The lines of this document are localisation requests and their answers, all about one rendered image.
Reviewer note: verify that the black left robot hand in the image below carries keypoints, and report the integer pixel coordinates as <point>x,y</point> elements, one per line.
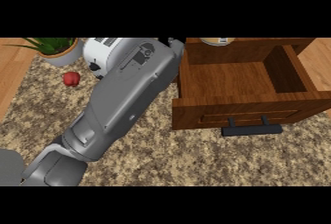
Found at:
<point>163,40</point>

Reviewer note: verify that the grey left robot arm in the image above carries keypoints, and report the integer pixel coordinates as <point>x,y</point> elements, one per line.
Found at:
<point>125,96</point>

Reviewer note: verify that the brown wooden drawer front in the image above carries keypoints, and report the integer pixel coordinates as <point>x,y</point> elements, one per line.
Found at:
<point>242,112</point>

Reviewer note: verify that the brown wooden cabinet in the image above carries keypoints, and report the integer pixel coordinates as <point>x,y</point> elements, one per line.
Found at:
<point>224,52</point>

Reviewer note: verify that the white toaster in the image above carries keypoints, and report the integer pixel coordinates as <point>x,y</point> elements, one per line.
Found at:
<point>100,55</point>

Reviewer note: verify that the grey plant pot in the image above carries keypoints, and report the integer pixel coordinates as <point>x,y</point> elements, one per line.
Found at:
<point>64,57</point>

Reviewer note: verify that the green potted plant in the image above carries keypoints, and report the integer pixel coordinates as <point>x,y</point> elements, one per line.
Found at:
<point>51,44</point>

